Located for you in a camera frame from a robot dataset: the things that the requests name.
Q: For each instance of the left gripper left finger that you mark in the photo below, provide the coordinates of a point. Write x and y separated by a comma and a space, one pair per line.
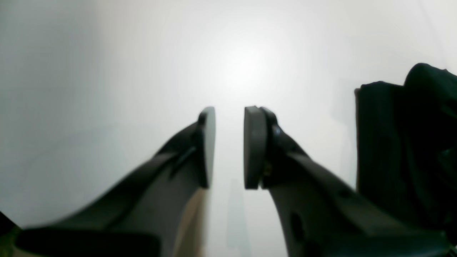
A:
140, 215

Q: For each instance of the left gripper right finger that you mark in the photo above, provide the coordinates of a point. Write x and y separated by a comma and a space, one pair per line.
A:
320, 215

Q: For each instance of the black T-shirt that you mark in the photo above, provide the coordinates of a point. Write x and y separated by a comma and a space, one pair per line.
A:
406, 147

